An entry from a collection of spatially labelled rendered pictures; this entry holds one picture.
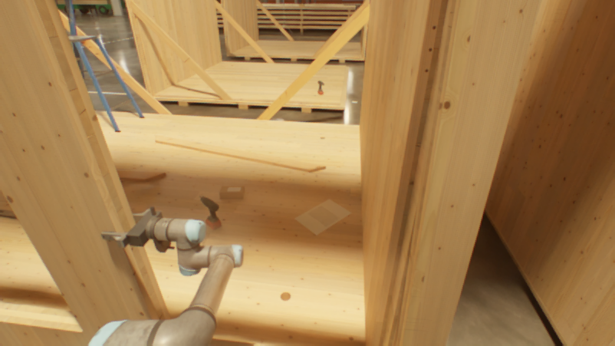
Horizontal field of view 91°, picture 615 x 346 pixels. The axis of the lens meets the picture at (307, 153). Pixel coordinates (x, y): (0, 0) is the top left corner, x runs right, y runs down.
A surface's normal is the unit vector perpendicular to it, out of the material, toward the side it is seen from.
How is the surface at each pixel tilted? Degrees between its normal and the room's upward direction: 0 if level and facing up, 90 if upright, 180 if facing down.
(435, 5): 90
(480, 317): 0
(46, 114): 90
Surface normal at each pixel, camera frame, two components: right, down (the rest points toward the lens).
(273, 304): 0.00, -0.89
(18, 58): -0.14, 0.45
